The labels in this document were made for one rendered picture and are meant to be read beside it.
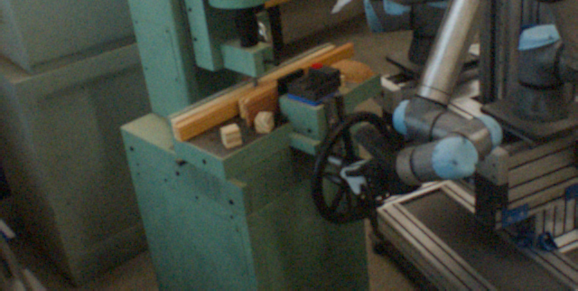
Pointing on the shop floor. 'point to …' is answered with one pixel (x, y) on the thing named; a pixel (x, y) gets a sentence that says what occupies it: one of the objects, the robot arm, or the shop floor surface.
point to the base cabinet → (247, 239)
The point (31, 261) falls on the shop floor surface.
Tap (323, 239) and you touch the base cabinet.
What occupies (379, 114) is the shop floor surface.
